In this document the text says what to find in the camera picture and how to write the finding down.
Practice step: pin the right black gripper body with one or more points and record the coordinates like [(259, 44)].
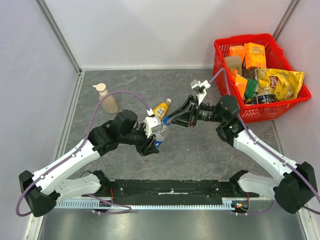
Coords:
[(194, 114)]

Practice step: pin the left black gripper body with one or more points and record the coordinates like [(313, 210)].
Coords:
[(142, 146)]

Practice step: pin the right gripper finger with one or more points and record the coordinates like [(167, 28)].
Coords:
[(184, 110), (181, 120)]

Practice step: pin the clear blue label bottle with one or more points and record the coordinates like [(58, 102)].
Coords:
[(161, 132)]

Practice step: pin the blue bottle cap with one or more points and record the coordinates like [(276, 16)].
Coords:
[(166, 121)]

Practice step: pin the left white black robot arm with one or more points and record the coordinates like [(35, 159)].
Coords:
[(44, 189)]

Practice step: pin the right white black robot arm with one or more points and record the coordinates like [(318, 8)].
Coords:
[(292, 185)]

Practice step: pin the yellow juice bottle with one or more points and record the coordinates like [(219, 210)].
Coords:
[(160, 111)]

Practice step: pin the beige pump soap bottle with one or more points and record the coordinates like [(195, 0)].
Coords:
[(109, 104)]

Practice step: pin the orange packet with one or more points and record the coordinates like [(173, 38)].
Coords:
[(239, 81)]

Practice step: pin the brown cardboard box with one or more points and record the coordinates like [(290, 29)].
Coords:
[(234, 62)]

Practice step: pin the green package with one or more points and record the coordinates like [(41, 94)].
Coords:
[(250, 87)]

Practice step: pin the dark can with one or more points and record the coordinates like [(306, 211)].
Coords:
[(267, 98)]

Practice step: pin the small orange box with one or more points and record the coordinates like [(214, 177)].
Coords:
[(237, 50)]

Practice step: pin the orange scrub daddy box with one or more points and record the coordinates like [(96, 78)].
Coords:
[(255, 56)]

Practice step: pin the yellow chips bag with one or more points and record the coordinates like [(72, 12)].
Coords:
[(284, 84)]

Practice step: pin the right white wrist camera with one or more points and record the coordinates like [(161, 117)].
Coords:
[(201, 89)]

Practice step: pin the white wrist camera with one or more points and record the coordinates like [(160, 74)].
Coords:
[(201, 89), (151, 123)]

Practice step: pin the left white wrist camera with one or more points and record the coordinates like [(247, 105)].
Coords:
[(151, 123)]

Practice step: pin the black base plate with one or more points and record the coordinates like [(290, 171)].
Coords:
[(172, 192)]

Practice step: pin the white cable duct rail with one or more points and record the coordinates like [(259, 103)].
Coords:
[(93, 203)]

